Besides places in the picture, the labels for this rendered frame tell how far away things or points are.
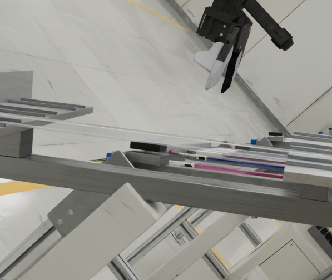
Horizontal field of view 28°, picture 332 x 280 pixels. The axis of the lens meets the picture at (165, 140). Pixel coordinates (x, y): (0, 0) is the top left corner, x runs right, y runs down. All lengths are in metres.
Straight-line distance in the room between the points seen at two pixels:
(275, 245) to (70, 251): 1.75
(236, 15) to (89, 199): 0.44
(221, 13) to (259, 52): 8.79
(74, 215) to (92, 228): 0.27
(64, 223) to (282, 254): 1.54
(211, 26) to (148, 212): 0.53
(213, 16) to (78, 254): 0.58
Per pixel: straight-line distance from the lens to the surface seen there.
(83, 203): 1.09
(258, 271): 1.75
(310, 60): 9.93
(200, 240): 2.17
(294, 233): 2.53
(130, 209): 0.82
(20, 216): 2.36
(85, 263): 0.85
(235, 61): 1.30
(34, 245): 1.16
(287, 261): 2.55
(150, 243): 2.63
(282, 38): 1.24
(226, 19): 1.25
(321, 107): 9.88
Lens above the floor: 1.08
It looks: 14 degrees down
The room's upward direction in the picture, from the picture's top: 48 degrees clockwise
